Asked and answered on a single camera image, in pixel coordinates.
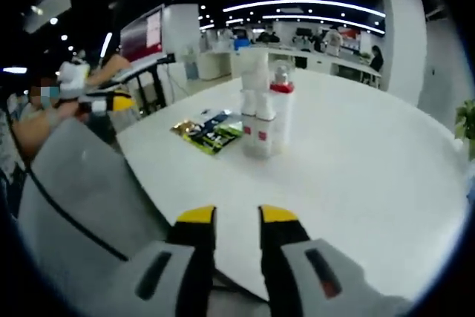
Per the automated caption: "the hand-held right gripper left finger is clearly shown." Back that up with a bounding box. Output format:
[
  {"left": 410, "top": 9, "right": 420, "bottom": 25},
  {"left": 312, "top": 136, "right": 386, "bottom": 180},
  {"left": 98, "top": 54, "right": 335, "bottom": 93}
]
[{"left": 111, "top": 204, "right": 218, "bottom": 317}]

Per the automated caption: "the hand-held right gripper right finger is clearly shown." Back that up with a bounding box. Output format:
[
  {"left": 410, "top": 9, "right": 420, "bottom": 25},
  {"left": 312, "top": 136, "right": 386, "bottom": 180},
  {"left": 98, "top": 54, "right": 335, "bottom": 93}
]
[{"left": 258, "top": 204, "right": 416, "bottom": 317}]

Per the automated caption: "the gold skincare packet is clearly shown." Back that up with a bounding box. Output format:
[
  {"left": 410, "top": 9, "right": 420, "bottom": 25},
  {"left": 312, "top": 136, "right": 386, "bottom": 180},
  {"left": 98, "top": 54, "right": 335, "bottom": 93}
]
[{"left": 170, "top": 119, "right": 197, "bottom": 138}]

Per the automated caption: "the green black skincare sachet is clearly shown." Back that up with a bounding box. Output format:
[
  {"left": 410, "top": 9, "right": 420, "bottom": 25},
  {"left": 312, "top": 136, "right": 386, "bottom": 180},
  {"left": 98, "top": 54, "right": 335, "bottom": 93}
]
[{"left": 184, "top": 108, "right": 244, "bottom": 157}]

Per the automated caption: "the small red label skincare bottle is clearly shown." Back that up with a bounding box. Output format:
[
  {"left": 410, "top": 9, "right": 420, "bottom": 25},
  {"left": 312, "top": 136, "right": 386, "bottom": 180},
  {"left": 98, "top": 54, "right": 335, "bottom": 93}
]
[
  {"left": 255, "top": 92, "right": 278, "bottom": 157},
  {"left": 240, "top": 89, "right": 261, "bottom": 157}
]

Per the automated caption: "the red collar skincare bottle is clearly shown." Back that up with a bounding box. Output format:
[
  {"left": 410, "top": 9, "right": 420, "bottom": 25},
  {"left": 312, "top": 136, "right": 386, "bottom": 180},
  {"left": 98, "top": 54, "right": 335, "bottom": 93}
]
[{"left": 269, "top": 64, "right": 296, "bottom": 154}]

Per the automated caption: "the white skincare tube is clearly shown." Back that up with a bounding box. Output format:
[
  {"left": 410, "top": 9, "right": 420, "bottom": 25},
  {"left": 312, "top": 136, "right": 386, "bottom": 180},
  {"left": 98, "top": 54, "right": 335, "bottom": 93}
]
[{"left": 240, "top": 55, "right": 270, "bottom": 110}]

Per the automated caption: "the black monitor stand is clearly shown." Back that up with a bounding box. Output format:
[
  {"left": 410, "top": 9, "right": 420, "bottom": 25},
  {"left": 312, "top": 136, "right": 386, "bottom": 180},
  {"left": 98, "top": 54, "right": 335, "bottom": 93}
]
[{"left": 111, "top": 55, "right": 175, "bottom": 114}]

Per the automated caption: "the red screen monitor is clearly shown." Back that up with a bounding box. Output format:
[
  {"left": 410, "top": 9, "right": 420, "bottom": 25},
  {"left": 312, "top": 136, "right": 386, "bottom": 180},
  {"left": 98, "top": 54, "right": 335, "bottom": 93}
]
[{"left": 119, "top": 4, "right": 165, "bottom": 64}]

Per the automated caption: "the water dispenser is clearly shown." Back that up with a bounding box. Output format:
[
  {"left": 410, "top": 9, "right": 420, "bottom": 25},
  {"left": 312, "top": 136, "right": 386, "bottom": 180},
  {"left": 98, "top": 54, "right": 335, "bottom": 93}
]
[{"left": 183, "top": 48, "right": 200, "bottom": 80}]

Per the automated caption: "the long white counter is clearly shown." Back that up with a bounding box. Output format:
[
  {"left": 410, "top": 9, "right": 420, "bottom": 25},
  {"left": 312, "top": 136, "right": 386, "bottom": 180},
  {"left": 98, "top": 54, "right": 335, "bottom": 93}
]
[{"left": 200, "top": 45, "right": 383, "bottom": 88}]

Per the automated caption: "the potted green plant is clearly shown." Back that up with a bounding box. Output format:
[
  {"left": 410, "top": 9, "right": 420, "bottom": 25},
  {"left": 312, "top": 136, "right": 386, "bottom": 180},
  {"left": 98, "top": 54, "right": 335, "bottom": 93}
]
[{"left": 454, "top": 99, "right": 475, "bottom": 160}]

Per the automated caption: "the black cable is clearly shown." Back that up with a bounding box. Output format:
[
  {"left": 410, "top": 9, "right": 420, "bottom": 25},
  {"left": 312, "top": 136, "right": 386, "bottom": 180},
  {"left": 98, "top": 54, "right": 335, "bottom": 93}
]
[{"left": 24, "top": 166, "right": 130, "bottom": 263}]

